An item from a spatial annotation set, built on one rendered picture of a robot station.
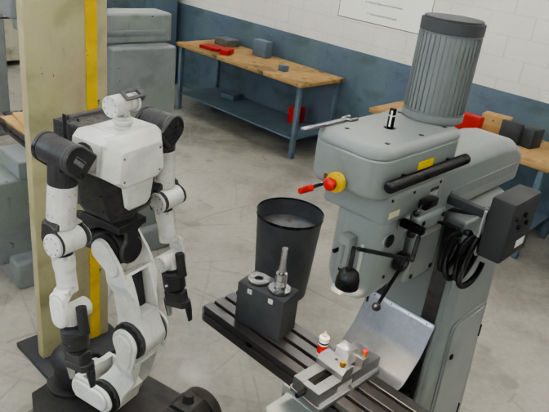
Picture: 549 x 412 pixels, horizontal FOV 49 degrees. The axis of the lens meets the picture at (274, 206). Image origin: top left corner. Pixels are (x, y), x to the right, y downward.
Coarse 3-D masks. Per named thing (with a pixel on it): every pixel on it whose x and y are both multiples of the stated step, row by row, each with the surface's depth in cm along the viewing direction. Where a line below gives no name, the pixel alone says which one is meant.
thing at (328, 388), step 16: (368, 352) 229; (320, 368) 217; (368, 368) 224; (304, 384) 209; (320, 384) 209; (336, 384) 211; (352, 384) 219; (304, 400) 210; (320, 400) 207; (336, 400) 212
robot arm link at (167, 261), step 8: (160, 256) 229; (168, 256) 230; (176, 256) 229; (184, 256) 230; (160, 264) 228; (168, 264) 229; (176, 264) 230; (184, 264) 230; (168, 272) 232; (176, 272) 232; (184, 272) 231; (168, 280) 232; (176, 280) 233
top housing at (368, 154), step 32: (320, 128) 178; (352, 128) 178; (384, 128) 182; (416, 128) 186; (448, 128) 190; (320, 160) 177; (352, 160) 169; (384, 160) 165; (416, 160) 176; (352, 192) 172; (384, 192) 170
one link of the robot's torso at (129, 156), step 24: (72, 120) 194; (96, 120) 196; (96, 144) 182; (120, 144) 184; (144, 144) 191; (96, 168) 184; (120, 168) 185; (144, 168) 194; (96, 192) 191; (120, 192) 191; (144, 192) 200; (120, 216) 196
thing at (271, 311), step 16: (256, 272) 246; (240, 288) 242; (256, 288) 238; (272, 288) 237; (288, 288) 239; (240, 304) 244; (256, 304) 240; (272, 304) 235; (288, 304) 236; (240, 320) 247; (256, 320) 242; (272, 320) 237; (288, 320) 241; (272, 336) 240
